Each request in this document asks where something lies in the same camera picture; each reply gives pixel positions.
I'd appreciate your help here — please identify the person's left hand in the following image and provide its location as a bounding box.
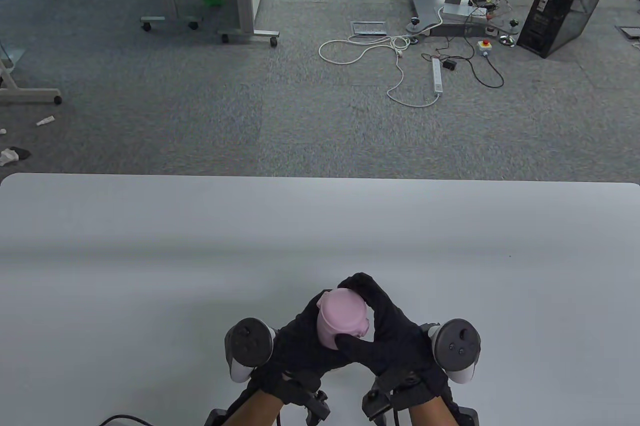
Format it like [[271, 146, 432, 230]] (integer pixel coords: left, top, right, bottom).
[[252, 290, 351, 404]]

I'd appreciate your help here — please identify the person's right hand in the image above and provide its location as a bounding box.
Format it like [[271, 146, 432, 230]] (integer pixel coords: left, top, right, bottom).
[[334, 273, 449, 399]]

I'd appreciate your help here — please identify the pink thermos cap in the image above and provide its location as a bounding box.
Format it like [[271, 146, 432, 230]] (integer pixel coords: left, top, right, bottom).
[[316, 288, 372, 349]]

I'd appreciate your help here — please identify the person's left forearm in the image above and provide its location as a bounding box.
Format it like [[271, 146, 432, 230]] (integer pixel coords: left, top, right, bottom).
[[225, 391, 286, 426]]

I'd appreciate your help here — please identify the person's right forearm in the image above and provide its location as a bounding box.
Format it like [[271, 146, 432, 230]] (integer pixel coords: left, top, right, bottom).
[[410, 396, 451, 426]]

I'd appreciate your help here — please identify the black and white controller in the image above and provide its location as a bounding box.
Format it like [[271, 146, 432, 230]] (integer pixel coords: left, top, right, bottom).
[[430, 319, 482, 385], [224, 318, 278, 383]]

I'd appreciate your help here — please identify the grey floor socket box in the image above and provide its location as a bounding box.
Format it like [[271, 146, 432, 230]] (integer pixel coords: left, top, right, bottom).
[[351, 21, 388, 36]]

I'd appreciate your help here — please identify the white and black rag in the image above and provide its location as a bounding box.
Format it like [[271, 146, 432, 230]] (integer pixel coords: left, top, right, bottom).
[[0, 147, 32, 166]]

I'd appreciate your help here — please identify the grey wheeled table leg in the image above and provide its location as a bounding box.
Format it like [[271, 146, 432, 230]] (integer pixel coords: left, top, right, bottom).
[[0, 59, 63, 105]]

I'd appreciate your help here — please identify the black computer tower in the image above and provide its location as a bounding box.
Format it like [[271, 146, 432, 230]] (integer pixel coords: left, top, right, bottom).
[[516, 0, 620, 58]]

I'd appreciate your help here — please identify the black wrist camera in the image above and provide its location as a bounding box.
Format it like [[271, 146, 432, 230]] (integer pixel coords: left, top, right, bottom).
[[285, 371, 331, 424], [362, 374, 416, 421]]

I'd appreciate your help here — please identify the black cable on table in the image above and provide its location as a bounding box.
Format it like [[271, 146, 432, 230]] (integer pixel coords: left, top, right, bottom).
[[99, 415, 151, 426]]

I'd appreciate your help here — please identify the black floor cable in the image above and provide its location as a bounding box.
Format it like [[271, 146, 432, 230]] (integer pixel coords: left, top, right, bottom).
[[421, 11, 505, 88]]

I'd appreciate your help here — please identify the white floor cable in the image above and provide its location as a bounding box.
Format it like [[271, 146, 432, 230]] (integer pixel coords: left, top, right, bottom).
[[318, 5, 446, 108]]

